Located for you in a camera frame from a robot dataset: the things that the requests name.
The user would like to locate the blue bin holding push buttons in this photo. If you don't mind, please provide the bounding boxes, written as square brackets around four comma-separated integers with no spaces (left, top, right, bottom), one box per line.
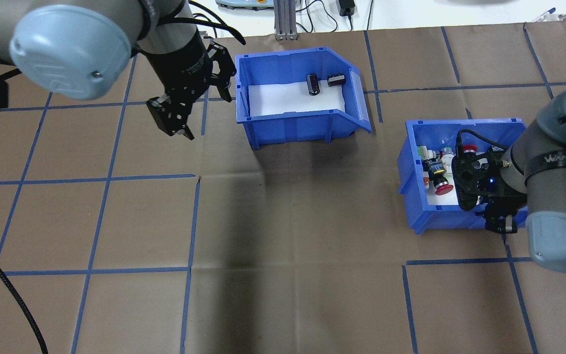
[397,118,530,235]

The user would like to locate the blue bin holding batteries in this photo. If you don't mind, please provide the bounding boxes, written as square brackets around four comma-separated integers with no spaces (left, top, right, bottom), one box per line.
[235,47,373,150]

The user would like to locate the grey teach pendant with screen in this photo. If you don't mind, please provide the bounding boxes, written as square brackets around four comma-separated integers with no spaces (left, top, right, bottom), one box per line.
[216,0,273,10]

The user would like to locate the red mushroom emergency stop button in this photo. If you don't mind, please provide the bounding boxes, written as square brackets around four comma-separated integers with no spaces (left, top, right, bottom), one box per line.
[425,160,455,197]

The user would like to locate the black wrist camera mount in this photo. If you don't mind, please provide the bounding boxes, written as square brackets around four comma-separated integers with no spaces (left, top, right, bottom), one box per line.
[452,129,509,212]

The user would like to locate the aluminium profile post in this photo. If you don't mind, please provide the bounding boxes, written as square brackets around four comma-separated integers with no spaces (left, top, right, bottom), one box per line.
[274,0,298,41]

